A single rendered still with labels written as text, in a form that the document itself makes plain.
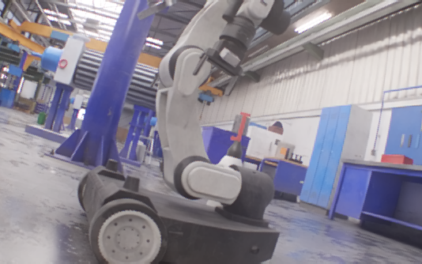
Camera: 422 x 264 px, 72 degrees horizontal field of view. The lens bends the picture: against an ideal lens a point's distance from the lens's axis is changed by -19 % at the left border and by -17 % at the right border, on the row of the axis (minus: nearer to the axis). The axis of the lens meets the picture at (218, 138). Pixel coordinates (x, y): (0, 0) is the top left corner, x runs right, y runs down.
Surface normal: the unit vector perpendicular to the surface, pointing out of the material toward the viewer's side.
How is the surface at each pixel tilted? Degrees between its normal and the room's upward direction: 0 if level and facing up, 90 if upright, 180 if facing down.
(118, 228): 90
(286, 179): 90
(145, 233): 90
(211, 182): 90
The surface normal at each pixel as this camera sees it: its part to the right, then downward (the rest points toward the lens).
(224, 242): 0.44, 0.06
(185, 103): 0.29, 0.46
